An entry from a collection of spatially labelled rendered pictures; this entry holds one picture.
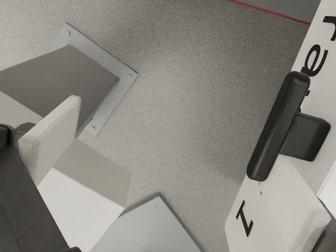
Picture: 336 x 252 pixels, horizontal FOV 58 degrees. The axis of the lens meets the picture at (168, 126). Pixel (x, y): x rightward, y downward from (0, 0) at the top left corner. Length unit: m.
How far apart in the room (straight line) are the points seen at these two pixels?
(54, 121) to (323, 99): 0.17
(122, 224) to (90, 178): 1.07
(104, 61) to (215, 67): 0.39
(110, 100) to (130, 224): 0.55
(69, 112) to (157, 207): 1.15
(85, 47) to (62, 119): 0.96
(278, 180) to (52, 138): 0.13
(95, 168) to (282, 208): 0.22
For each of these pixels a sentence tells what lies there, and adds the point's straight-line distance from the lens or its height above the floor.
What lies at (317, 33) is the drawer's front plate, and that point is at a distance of 0.27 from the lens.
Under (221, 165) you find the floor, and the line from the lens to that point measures 1.25.
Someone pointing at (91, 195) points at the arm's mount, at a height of 0.83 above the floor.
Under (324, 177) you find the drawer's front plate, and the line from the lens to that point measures 0.20.
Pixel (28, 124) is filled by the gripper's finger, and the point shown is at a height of 0.94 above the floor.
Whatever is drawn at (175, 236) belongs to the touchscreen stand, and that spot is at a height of 0.03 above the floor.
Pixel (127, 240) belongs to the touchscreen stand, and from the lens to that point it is 1.44.
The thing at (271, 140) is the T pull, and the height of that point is 0.91.
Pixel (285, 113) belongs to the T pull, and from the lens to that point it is 0.19.
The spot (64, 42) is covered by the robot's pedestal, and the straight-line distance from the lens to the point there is 1.14.
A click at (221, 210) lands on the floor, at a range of 1.38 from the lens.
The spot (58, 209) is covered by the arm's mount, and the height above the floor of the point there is 0.83.
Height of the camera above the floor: 1.08
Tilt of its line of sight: 68 degrees down
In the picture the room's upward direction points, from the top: 177 degrees counter-clockwise
